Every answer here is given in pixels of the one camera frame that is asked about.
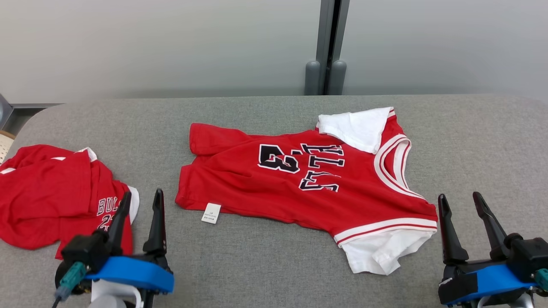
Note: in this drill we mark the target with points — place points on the blue banded left gripper body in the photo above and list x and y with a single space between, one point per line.
128 271

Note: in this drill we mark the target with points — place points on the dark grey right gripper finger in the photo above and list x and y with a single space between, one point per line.
451 239
490 226

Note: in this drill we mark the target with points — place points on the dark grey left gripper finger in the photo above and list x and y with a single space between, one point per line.
120 218
157 231

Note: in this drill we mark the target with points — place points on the blue banded right gripper body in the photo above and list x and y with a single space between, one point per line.
488 280

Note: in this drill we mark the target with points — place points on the red shorts with white stripes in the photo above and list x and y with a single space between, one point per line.
43 192

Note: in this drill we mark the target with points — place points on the red jersey with white sleeves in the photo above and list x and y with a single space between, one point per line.
257 188

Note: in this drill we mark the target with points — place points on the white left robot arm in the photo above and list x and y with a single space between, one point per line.
111 297

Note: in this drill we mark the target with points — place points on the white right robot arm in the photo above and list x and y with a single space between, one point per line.
505 303

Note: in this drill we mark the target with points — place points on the cream perforated laundry basket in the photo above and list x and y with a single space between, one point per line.
5 147

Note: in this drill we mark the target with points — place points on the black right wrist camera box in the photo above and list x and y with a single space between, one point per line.
528 254

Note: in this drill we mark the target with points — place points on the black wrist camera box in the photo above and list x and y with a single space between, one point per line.
85 250
528 254

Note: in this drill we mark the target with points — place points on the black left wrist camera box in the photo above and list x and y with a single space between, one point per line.
85 250

